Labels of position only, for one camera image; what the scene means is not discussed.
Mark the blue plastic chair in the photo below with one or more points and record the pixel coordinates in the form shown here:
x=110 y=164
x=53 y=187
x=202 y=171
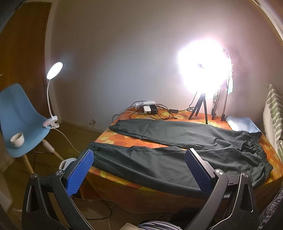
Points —
x=19 y=115

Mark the green striped white pillow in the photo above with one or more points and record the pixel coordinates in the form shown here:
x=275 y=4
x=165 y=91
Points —
x=272 y=119

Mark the white ceramic cup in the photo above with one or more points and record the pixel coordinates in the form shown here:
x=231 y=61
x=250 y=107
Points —
x=17 y=140

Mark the folded light blue cloth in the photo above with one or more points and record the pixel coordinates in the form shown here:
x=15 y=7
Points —
x=242 y=124

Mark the white power strip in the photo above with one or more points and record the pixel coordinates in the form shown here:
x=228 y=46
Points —
x=142 y=103

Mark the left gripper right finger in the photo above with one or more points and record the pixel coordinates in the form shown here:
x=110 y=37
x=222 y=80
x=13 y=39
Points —
x=203 y=173

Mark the small black tripod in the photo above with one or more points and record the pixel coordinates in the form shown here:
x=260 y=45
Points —
x=201 y=101

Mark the teal hanging cloth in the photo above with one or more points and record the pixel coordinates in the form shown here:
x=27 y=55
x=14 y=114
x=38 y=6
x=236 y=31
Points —
x=230 y=86

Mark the wooden door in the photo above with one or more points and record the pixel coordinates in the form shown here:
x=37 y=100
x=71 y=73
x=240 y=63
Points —
x=23 y=52

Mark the white charger adapter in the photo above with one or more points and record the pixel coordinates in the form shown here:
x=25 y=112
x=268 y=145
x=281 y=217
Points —
x=146 y=109

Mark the dark grey pants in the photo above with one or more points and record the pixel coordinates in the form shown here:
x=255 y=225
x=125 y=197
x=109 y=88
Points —
x=171 y=167

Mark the black power adapter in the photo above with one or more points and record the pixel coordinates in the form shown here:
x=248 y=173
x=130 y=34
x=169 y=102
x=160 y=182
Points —
x=154 y=109

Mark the bright ring light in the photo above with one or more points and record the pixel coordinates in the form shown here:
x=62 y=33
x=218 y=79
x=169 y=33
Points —
x=204 y=65

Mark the white plastic jug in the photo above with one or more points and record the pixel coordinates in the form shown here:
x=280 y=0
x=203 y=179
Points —
x=65 y=163

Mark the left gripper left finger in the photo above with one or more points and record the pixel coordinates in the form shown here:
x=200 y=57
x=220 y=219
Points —
x=77 y=171

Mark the white clip desk lamp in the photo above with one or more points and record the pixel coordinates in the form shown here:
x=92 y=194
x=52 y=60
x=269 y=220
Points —
x=52 y=122

